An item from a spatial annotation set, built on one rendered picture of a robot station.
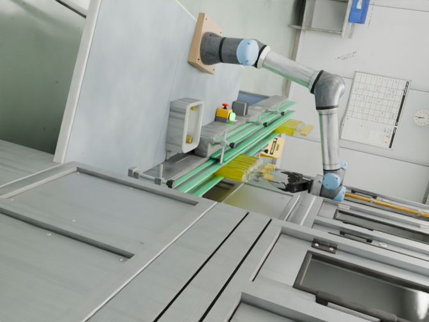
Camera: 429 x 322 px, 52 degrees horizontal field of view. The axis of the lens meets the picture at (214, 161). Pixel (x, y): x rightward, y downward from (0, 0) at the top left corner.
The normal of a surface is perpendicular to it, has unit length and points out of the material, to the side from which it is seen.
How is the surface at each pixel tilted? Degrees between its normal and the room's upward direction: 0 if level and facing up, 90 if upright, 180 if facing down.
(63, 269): 90
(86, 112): 0
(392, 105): 90
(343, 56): 90
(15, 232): 91
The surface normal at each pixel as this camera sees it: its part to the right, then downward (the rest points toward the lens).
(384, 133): -0.33, 0.29
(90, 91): 0.92, 0.23
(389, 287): 0.14, -0.94
